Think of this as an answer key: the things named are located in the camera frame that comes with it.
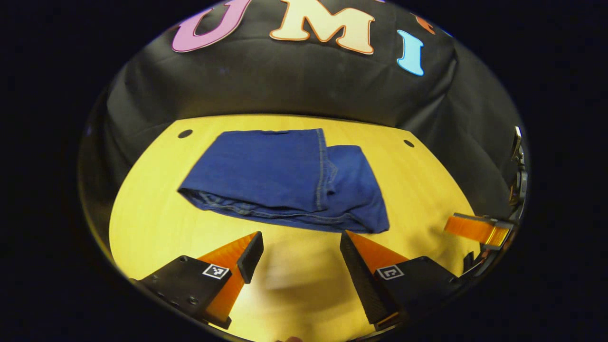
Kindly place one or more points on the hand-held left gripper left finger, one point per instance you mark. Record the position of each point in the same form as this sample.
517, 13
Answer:
251, 256

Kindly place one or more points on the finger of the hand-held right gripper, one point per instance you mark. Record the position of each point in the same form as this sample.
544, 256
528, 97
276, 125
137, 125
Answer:
475, 229

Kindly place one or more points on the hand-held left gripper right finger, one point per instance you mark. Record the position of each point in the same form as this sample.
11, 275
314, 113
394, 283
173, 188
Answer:
363, 280

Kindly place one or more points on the black backdrop cloth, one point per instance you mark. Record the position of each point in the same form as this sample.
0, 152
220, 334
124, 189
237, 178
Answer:
285, 80

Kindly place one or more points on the blue denim jeans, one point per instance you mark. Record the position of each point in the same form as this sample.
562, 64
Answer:
266, 171

